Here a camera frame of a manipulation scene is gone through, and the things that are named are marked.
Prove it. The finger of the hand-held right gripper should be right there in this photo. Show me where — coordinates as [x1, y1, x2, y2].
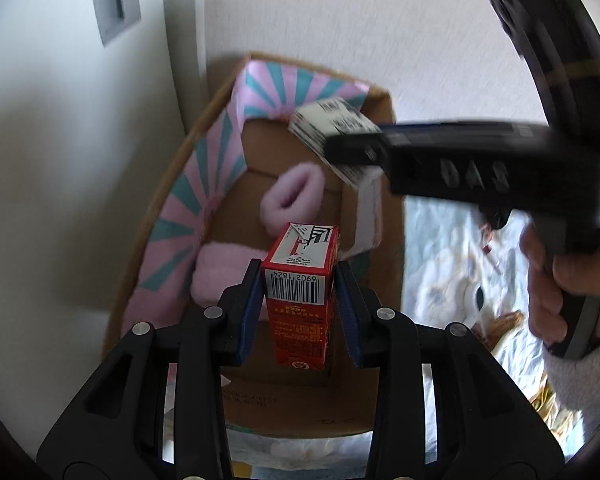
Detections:
[322, 129, 396, 182]

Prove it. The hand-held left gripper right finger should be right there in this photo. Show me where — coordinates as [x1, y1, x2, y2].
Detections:
[334, 260, 566, 480]

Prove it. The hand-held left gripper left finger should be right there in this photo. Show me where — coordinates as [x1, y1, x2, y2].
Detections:
[37, 258, 266, 480]

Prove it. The red carton box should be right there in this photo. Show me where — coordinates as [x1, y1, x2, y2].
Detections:
[261, 221, 341, 372]

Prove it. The white box with black label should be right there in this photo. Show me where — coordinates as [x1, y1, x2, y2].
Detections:
[287, 99, 383, 188]

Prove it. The cardboard box with pink flaps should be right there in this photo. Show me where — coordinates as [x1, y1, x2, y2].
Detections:
[102, 51, 406, 438]

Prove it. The person's right forearm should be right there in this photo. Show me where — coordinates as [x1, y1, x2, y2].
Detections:
[545, 330, 600, 461]

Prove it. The person's right hand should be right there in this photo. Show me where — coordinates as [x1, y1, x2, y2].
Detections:
[519, 219, 600, 347]

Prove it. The pink fluffy slipper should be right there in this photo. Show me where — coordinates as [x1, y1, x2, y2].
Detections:
[259, 162, 326, 236]
[190, 242, 273, 311]

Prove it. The red and white pen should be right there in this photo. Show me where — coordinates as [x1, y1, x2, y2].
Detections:
[482, 242, 503, 276]

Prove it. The grey window frame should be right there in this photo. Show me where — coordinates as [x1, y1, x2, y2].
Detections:
[89, 0, 142, 47]

